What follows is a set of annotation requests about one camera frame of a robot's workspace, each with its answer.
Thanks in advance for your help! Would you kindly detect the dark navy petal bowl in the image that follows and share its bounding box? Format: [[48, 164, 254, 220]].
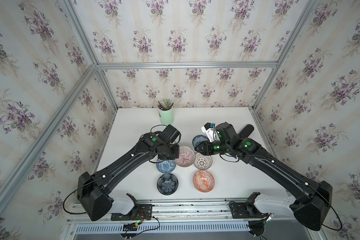
[[157, 173, 179, 196]]

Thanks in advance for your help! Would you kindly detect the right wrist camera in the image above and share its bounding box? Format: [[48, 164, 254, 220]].
[[201, 123, 218, 142]]

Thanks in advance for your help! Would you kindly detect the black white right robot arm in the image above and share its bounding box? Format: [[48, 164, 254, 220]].
[[195, 122, 333, 231]]

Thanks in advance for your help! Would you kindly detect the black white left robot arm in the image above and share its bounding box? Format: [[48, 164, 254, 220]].
[[76, 125, 181, 221]]

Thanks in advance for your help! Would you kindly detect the colourful sticks bundle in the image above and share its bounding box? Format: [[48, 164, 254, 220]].
[[157, 99, 174, 111]]

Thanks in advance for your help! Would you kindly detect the white brown lattice bowl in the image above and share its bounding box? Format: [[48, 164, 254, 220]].
[[194, 153, 213, 170]]

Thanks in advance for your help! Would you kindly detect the white slotted cable duct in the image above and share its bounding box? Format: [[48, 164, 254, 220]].
[[73, 221, 250, 235]]

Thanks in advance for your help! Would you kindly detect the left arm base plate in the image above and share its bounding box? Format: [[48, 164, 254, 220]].
[[108, 194, 153, 221]]

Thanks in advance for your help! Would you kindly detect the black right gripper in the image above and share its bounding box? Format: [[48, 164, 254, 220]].
[[192, 139, 232, 157]]

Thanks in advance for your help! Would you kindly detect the aluminium front rail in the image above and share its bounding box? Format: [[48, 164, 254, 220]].
[[65, 198, 296, 223]]

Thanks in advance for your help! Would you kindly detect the blue floral swirl bowl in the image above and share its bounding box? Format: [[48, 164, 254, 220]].
[[156, 160, 177, 174]]

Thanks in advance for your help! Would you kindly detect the blue rose bowl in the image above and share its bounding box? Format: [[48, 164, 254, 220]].
[[192, 135, 210, 148]]

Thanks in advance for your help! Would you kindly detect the pink striped bowl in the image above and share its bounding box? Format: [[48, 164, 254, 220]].
[[175, 146, 196, 168]]

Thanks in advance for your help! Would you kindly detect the orange patterned bowl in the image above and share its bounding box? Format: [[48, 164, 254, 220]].
[[193, 170, 215, 193]]

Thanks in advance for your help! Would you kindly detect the mint green cup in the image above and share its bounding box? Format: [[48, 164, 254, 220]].
[[158, 107, 174, 125]]

